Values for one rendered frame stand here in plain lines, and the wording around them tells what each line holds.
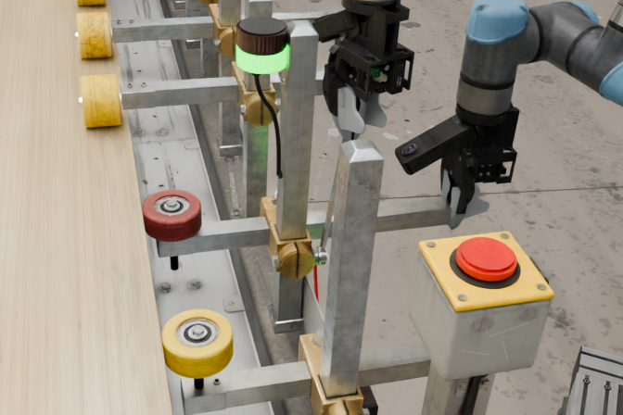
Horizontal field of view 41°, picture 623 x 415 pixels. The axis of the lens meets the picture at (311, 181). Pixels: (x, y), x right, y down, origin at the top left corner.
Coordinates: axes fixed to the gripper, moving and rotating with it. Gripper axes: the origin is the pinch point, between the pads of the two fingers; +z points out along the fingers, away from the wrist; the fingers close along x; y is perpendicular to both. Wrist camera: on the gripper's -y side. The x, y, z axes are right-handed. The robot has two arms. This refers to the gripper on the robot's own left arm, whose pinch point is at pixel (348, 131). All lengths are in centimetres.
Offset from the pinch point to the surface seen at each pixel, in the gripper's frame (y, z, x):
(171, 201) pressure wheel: -9.6, 9.6, -22.0
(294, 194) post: 1.4, 6.4, -9.3
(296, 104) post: 1.3, -7.2, -9.7
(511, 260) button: 49, -22, -25
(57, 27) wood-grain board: -74, 11, -14
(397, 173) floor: -104, 101, 108
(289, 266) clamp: 3.6, 16.2, -11.1
